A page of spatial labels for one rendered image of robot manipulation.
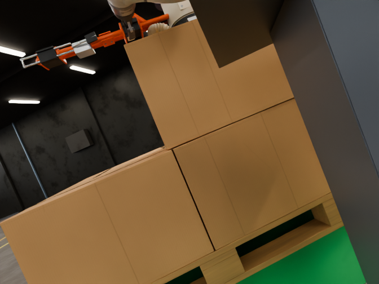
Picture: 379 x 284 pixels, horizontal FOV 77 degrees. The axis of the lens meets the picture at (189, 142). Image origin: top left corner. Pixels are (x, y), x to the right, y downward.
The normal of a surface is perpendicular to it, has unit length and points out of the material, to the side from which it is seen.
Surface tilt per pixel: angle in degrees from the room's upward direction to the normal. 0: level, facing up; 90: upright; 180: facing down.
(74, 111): 90
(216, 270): 90
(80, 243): 90
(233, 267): 90
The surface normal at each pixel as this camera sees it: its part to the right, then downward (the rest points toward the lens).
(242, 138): 0.15, -0.01
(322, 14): -0.20, 0.14
